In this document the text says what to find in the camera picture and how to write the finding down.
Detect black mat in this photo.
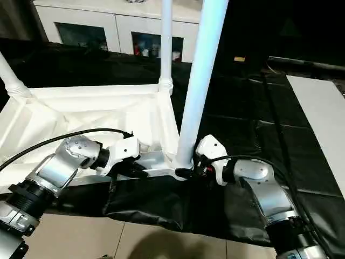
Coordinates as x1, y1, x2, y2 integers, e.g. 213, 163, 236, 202
0, 39, 345, 249

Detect black cabinet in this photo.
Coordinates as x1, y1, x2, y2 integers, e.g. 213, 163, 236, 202
221, 0, 345, 68

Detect white plastic table leg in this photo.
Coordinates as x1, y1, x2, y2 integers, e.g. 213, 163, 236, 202
174, 0, 230, 171
0, 51, 33, 99
158, 0, 175, 96

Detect white plastic table top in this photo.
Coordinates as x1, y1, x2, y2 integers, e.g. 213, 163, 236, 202
0, 82, 192, 187

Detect white sideboard with glass doors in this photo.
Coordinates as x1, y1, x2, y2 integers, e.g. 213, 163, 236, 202
32, 0, 203, 63

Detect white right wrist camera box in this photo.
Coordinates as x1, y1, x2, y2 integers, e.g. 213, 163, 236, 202
195, 134, 230, 187

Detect grey curtain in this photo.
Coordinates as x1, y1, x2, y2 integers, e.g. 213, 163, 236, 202
0, 0, 48, 43

